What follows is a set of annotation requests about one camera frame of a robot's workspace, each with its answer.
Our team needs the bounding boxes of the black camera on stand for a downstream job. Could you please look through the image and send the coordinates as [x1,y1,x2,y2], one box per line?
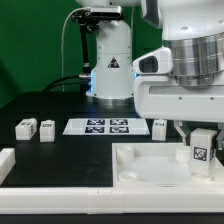
[71,6,124,76]

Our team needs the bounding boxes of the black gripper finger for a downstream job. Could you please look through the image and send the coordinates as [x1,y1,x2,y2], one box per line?
[174,120,190,145]
[217,123,224,150]

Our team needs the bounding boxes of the white cable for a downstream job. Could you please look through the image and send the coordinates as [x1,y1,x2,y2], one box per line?
[61,6,93,93]

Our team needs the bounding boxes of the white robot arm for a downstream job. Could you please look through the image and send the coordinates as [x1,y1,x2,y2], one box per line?
[77,0,224,147]

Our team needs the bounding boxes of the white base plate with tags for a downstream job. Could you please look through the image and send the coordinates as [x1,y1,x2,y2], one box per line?
[63,118,150,135]

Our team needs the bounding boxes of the white L-shaped obstacle fence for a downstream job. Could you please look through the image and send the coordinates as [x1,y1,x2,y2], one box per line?
[0,147,224,214]

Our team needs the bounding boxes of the black cable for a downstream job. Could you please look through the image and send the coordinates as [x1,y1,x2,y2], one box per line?
[43,75,93,93]

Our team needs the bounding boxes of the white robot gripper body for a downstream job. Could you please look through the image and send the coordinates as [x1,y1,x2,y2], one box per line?
[133,47,224,123]

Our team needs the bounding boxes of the white square tabletop panel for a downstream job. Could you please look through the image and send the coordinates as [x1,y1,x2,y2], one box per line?
[112,143,224,186]

